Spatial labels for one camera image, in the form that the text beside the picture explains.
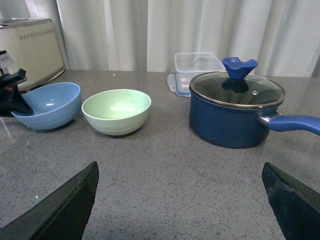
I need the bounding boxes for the clear container lid blue seal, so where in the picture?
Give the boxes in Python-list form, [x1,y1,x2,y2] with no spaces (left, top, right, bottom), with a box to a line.
[167,72,202,97]

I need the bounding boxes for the green plastic bowl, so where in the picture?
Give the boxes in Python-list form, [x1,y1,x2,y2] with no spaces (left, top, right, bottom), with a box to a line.
[81,89,152,136]

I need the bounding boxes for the clear plastic food container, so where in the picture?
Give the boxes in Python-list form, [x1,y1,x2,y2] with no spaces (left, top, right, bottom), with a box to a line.
[174,52,225,73]

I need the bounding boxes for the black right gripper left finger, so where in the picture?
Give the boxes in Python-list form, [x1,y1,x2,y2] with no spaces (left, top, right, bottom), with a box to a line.
[0,161,99,240]

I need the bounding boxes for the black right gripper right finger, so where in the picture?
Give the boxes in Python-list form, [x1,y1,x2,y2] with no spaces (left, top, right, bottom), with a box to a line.
[261,162,320,240]

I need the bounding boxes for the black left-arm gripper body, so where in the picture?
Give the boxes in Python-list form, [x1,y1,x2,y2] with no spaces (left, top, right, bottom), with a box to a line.
[0,50,27,117]

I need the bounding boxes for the cream two-slot toaster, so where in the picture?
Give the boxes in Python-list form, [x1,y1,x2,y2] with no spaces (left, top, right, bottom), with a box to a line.
[0,18,65,91]

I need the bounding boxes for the blue saucepan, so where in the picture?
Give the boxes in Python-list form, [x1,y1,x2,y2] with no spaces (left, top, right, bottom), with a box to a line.
[189,92,320,149]

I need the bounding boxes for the glass pot lid blue knob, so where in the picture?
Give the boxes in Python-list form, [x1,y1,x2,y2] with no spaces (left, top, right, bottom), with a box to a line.
[189,57,285,109]

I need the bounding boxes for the blue plastic bowl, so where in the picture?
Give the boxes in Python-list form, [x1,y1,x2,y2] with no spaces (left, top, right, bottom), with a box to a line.
[11,82,82,130]

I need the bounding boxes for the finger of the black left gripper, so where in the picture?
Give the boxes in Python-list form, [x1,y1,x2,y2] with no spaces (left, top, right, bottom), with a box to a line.
[9,86,34,115]

